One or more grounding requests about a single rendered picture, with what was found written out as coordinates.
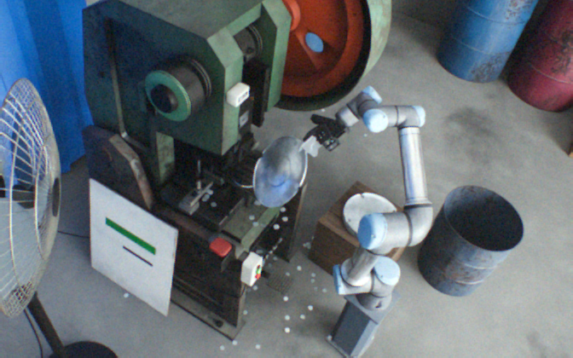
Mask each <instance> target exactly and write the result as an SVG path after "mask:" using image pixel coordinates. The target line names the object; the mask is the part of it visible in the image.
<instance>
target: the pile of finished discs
mask: <svg viewBox="0 0 573 358"><path fill-rule="evenodd" d="M373 212H378V213H383V212H396V207H395V206H394V205H393V204H392V203H391V202H390V201H389V200H387V199H385V198H383V197H381V196H379V195H377V194H373V193H364V194H362V195H360V194H358V195H356V196H353V197H351V198H350V199H349V200H348V201H347V202H346V204H345V208H344V213H343V219H344V225H345V226H346V228H347V229H348V231H349V232H350V233H351V234H352V235H353V236H356V238H358V228H359V222H360V220H361V218H362V217H363V216H364V215H366V214H369V213H373ZM358 239H359V238H358Z"/></svg>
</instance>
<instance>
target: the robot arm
mask: <svg viewBox="0 0 573 358"><path fill-rule="evenodd" d="M380 102H382V99H381V97H380V96H379V94H378V93H377V92H375V91H374V90H373V87H371V86H368V87H366V88H365V90H363V91H361V93H360V94H359V95H356V96H355V97H354V98H353V99H351V100H350V101H349V102H348V103H347V104H345V105H344V106H343V107H341V109H340V110H338V112H337V113H335V114H334V116H335V118H336V119H335V120H334V119H333V118H327V117H323V116H320V115H317V114H312V116H311V118H310V119H311V120H312V122H313V123H314V124H318V126H316V127H315V128H314V129H312V130H310V131H309V132H308V133H306V134H305V136H304V138H303V140H302V142H301V143H300V146H299V148H298V153H300V152H301V151H302V150H304V151H305V152H307V153H310V154H311V155H312V156H314V157H315V156H316V155H317V149H318V148H319V147H320V146H324V147H325V148H326V150H327V151H330V152H331V151H332V150H333V149H334V148H336V147H338V146H339V145H340V144H341V143H340V141H339V139H338V138H340V137H341V136H342V135H343V134H344V133H345V132H347V133H348V134H349V133H350V129H349V128H350V127H351V126H352V125H353V124H354V123H356V122H357V121H358V120H360V119H362V120H363V123H364V125H365V126H366V127H367V128H368V129H369V130H370V131H372V132H380V131H382V130H384V129H385V128H386V127H397V131H398V138H399V147H400V154H401V162H402V178H403V186H404V193H405V201H406V202H405V204H404V205H403V212H383V213H378V212H373V213H369V214H366V215H364V216H363V217H362V218H361V220H360V222H359V228H358V238H359V242H360V245H359V246H358V247H357V248H356V250H355V252H354V253H353V255H352V257H351V258H350V259H348V260H346V261H345V262H344V264H343V265H339V264H338V265H335V266H334V267H333V281H334V285H335V289H336V292H337V293H338V294H349V293H355V294H356V298H357V300H358V302H359V303H360V305H361V306H362V307H363V308H364V309H367V310H370V311H373V312H379V311H382V310H384V309H385V308H386V307H388V306H389V304H390V302H391V292H392V290H393V288H394V285H395V284H396V283H397V282H398V278H399V275H400V271H399V268H398V267H397V265H396V263H395V262H394V261H392V259H390V258H388V257H382V256H384V255H385V254H387V253H389V252H390V251H391V249H392V248H394V247H409V246H410V245H415V244H417V243H420V242H421V241H422V240H423V239H424V238H425V237H426V235H427V234H428V231H429V228H430V226H431V220H432V204H431V202H430V201H429V200H428V195H427V187H426V181H425V167H424V160H423V153H422V146H421V139H420V126H422V125H423V124H424V122H425V111H424V109H423V108H422V107H420V106H410V105H408V106H381V105H379V104H380ZM314 136H316V138H315V137H314ZM335 145H337V146H336V147H334V146H335ZM332 147H333V149H332Z"/></svg>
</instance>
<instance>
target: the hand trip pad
mask: <svg viewBox="0 0 573 358"><path fill-rule="evenodd" d="M210 248H211V250H212V251H214V252H216V253H217V254H218V255H220V256H223V255H226V254H227V253H228V252H229V250H230V249H231V244H230V243H229V242H227V241H225V240H223V239H222V238H220V237H216V238H215V239H214V241H213V242H212V243H211V245H210Z"/></svg>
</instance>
